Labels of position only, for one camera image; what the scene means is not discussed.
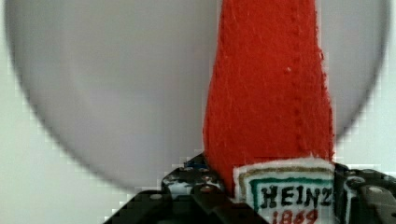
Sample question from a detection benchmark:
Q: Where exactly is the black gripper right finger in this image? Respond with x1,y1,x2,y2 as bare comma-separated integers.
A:
334,163,396,224

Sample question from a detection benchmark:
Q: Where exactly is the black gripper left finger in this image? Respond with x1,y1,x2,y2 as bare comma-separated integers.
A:
104,155,268,224

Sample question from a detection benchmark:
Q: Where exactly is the red felt ketchup bottle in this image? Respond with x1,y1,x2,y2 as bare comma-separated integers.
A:
203,0,335,224

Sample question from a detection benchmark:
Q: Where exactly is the pale pink plate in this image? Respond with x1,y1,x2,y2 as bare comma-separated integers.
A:
2,0,394,189

